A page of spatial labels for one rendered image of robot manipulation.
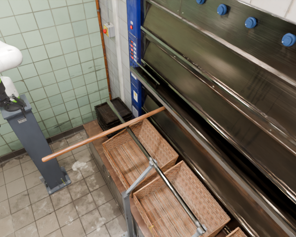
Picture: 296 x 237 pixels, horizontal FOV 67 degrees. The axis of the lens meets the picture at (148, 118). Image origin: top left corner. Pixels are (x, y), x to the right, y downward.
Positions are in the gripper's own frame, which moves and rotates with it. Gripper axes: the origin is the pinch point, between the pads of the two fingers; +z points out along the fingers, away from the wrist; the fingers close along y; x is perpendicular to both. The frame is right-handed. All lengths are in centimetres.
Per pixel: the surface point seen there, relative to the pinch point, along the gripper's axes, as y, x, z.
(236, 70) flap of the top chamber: -100, 64, -36
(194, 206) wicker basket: -92, 75, 84
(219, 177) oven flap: -101, 80, 42
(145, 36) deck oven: -102, -17, -19
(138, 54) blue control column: -101, -25, -1
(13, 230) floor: 49, -21, 149
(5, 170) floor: 43, -98, 149
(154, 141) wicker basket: -97, 10, 72
